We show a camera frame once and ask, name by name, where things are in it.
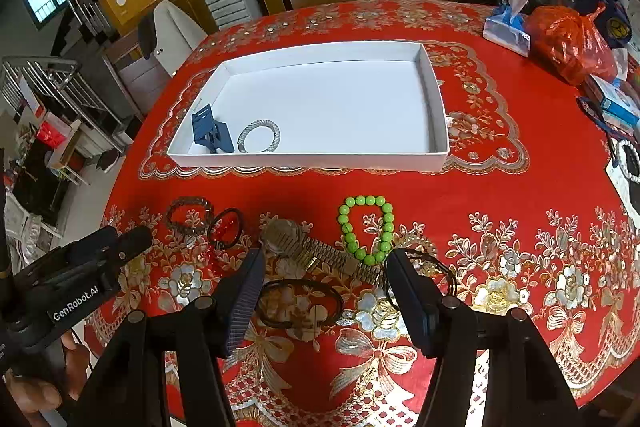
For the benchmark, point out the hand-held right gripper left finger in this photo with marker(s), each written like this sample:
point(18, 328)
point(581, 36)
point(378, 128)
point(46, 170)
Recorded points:
point(247, 292)

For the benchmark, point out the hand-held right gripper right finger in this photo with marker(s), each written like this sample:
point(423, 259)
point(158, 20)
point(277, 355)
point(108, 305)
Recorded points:
point(407, 297)

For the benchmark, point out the person's left hand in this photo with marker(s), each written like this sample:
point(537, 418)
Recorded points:
point(35, 394)

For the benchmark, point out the blue hair claw clip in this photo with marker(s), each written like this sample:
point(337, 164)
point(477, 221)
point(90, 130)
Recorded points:
point(205, 132)

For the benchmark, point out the red box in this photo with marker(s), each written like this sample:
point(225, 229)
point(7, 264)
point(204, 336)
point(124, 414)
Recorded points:
point(50, 134)

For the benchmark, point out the gold metal wristwatch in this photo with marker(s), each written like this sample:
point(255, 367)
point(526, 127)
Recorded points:
point(280, 234)

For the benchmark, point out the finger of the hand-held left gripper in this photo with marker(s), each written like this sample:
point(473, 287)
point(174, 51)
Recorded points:
point(92, 243)
point(132, 243)

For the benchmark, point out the blue white tissue pack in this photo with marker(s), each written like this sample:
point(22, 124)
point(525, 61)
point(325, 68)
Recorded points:
point(505, 32)

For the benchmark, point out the blue box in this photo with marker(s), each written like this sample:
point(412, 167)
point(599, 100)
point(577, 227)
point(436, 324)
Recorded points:
point(620, 104)

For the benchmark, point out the navy blue cap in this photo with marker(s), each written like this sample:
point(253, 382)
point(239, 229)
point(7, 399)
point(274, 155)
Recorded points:
point(600, 2)

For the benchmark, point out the metal rack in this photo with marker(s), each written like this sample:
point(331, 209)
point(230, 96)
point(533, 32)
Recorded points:
point(60, 92)

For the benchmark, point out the orange plastic bag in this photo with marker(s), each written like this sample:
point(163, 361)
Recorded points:
point(570, 42)

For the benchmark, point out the white plastic chair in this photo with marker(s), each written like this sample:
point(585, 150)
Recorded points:
point(175, 32)

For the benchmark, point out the white shallow cardboard tray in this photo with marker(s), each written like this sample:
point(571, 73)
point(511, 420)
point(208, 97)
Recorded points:
point(325, 107)

